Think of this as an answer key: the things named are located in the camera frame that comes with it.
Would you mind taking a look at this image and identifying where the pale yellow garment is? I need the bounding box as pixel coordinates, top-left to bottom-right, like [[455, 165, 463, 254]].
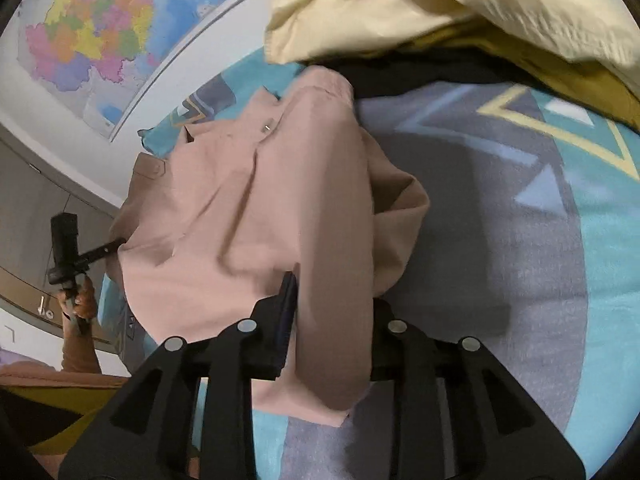
[[265, 0, 639, 92]]

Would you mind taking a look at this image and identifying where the colourful wall map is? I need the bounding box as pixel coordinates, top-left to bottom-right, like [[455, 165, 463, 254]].
[[16, 0, 224, 140]]

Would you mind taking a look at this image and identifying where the person's left hand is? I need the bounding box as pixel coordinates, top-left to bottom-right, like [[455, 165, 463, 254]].
[[56, 275, 98, 321]]

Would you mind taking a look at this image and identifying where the blue grey patterned bedsheet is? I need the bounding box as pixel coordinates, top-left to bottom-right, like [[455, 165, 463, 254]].
[[99, 52, 639, 479]]

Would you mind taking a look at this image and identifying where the grey wooden door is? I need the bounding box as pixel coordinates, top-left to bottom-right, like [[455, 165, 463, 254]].
[[1, 144, 112, 336]]

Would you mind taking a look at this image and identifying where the pink zippered jacket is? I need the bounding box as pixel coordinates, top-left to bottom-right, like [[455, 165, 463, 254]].
[[106, 66, 430, 426]]

